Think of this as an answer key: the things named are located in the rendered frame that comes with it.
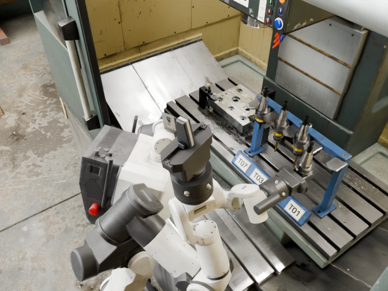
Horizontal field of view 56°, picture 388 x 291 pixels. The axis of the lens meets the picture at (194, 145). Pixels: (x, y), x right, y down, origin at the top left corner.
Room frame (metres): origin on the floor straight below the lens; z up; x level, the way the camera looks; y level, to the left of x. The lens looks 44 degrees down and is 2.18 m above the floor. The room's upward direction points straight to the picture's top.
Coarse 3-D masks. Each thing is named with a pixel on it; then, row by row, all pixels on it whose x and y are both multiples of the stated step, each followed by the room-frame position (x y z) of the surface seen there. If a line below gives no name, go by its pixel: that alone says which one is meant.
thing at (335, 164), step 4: (336, 156) 0.95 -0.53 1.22; (332, 160) 0.93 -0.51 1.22; (336, 160) 0.93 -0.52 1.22; (340, 160) 0.93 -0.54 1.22; (328, 164) 0.91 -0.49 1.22; (332, 164) 0.91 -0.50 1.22; (336, 164) 0.91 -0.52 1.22; (340, 164) 0.91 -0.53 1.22; (344, 164) 0.91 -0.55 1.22; (328, 168) 0.90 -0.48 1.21; (332, 168) 0.89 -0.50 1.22; (336, 168) 0.89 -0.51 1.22; (340, 168) 0.89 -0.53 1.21
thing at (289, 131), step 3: (291, 126) 1.12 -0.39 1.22; (294, 126) 1.12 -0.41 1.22; (285, 129) 1.10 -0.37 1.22; (288, 129) 1.10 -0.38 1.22; (291, 129) 1.10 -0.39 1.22; (294, 129) 1.10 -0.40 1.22; (297, 129) 1.10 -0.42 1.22; (285, 132) 1.09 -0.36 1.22; (288, 132) 1.09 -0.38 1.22; (291, 132) 1.09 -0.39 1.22; (294, 132) 1.09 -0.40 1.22; (285, 135) 1.07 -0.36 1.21; (288, 135) 1.07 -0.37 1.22; (291, 135) 1.07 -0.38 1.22
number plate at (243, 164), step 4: (240, 156) 1.21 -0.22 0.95; (236, 160) 1.21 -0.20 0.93; (240, 160) 1.20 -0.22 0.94; (244, 160) 1.19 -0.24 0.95; (236, 164) 1.19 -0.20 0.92; (240, 164) 1.18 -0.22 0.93; (244, 164) 1.17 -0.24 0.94; (248, 164) 1.17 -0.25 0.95; (240, 168) 1.17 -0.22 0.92; (244, 168) 1.16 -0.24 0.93
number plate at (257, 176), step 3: (255, 171) 1.12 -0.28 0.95; (258, 171) 1.12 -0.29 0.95; (252, 174) 1.12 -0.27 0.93; (255, 174) 1.11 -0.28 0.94; (258, 174) 1.10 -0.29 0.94; (261, 174) 1.10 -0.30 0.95; (252, 177) 1.11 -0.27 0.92; (255, 177) 1.10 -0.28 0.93; (258, 177) 1.09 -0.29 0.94; (261, 177) 1.09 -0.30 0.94; (264, 177) 1.08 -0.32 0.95; (255, 180) 1.09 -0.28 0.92; (258, 180) 1.08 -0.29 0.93; (261, 180) 1.08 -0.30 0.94; (264, 180) 1.07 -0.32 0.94; (258, 183) 1.07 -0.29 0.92; (261, 183) 1.07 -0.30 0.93
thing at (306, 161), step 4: (304, 152) 0.90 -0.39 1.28; (308, 152) 0.89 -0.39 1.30; (312, 152) 0.89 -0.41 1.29; (304, 156) 0.89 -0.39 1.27; (308, 156) 0.89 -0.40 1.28; (312, 156) 0.89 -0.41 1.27; (300, 160) 0.90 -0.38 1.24; (304, 160) 0.89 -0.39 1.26; (308, 160) 0.88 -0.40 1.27; (300, 164) 0.89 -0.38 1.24; (304, 164) 0.88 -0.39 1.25; (308, 164) 0.88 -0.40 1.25; (304, 168) 0.88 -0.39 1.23; (308, 168) 0.88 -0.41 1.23
